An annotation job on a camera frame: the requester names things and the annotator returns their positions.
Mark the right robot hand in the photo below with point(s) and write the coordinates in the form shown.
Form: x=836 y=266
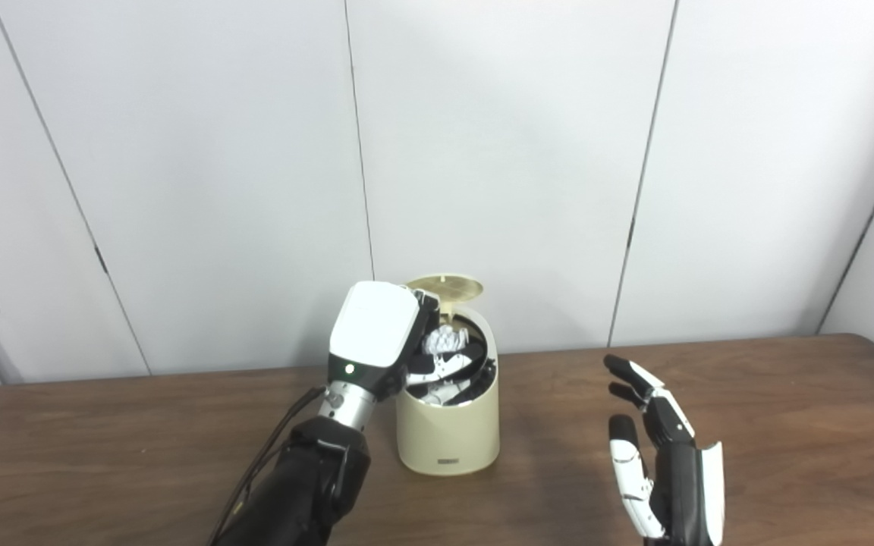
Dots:
x=683 y=485

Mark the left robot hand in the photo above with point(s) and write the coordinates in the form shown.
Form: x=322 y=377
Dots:
x=372 y=326

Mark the white paper ball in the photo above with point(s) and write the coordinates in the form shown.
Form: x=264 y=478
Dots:
x=446 y=341

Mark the cream round bin lid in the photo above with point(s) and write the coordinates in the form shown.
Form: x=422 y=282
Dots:
x=448 y=287

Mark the cream-colored bin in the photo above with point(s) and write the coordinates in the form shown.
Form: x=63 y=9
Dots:
x=448 y=436

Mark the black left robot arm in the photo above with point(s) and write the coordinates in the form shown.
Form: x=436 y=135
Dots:
x=308 y=485

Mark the black bin liner bag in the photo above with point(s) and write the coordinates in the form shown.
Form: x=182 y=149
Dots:
x=487 y=371

